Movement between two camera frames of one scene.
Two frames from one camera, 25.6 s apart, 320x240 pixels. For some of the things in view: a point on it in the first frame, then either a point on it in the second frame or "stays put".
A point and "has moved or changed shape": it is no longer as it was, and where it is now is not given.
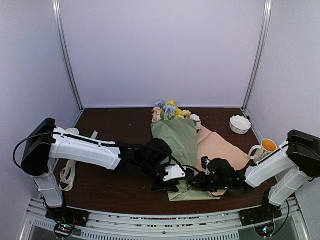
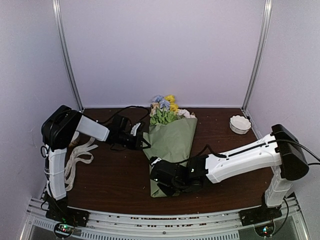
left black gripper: [170, 186] → [136, 145]
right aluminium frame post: [260, 56] stays put
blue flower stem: [169, 110] has moved or changed shape
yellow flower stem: [177, 111] → [173, 106]
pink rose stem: [197, 120] → [186, 113]
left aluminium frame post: [60, 34] stays put
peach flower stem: [156, 114] → [154, 104]
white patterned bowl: [72, 131] → [74, 140]
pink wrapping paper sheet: [210, 146] → [172, 141]
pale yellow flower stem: [185, 113] → [165, 117]
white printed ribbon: [67, 173] → [82, 153]
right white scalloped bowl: [239, 124] stays put
